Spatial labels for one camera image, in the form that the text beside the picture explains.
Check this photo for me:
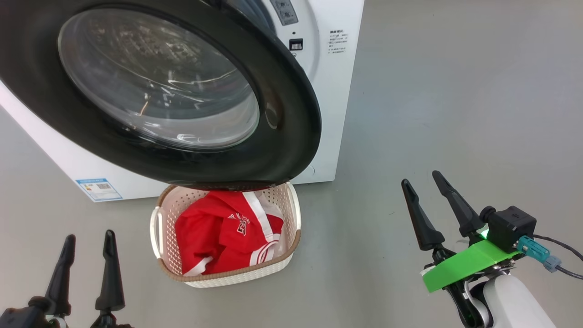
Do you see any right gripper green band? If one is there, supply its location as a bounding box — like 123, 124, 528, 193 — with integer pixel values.
401, 170, 520, 293

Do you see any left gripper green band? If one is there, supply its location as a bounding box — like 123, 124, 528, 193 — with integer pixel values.
44, 230, 134, 328

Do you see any red jersey with white stripes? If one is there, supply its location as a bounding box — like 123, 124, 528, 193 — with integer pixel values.
175, 190, 285, 276

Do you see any white cloth garment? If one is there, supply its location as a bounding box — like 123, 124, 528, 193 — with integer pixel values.
255, 191, 286, 218

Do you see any black round glass washer door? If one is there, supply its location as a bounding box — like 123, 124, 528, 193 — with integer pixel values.
0, 0, 322, 191

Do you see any cream perforated laundry basket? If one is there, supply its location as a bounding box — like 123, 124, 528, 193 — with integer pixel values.
150, 181, 302, 288

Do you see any white front-load washing machine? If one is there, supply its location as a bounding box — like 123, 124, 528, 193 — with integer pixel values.
0, 0, 365, 202

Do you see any blue energy label sticker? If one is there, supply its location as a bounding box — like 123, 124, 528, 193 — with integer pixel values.
76, 178, 123, 202

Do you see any printed warning text label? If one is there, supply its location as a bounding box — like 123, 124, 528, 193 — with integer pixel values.
329, 31, 351, 54

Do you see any right cable with teal connector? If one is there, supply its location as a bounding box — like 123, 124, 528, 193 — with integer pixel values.
517, 235, 583, 280

